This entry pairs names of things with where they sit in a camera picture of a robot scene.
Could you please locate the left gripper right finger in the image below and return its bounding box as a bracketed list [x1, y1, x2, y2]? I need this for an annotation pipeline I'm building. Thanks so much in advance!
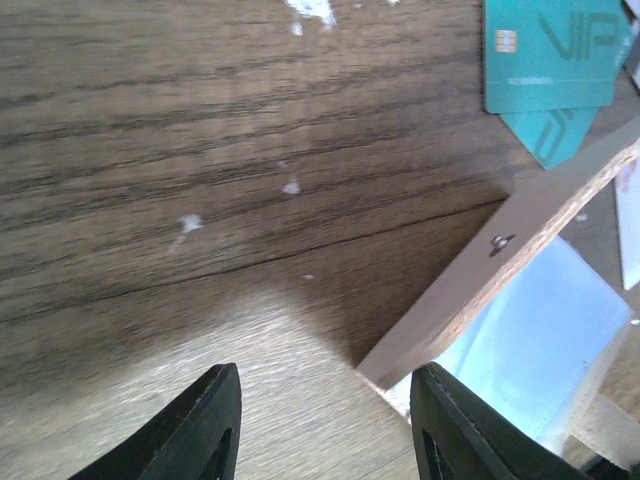
[410, 362, 587, 479]

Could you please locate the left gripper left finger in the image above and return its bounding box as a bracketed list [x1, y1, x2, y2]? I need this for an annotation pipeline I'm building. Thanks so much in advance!
[72, 363, 242, 480]

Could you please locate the beige card holder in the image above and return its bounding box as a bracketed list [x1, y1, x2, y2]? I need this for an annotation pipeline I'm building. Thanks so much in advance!
[357, 120, 639, 479]

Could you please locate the teal VIP card behind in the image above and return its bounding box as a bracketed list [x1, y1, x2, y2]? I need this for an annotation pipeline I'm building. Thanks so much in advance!
[499, 107, 599, 170]

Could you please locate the teal vip card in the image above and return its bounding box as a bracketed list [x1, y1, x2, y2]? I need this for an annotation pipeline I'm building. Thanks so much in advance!
[499, 107, 599, 170]
[483, 1, 633, 114]

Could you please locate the teal VIP card front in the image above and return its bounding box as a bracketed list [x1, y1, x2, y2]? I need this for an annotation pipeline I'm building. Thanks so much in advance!
[483, 1, 633, 114]

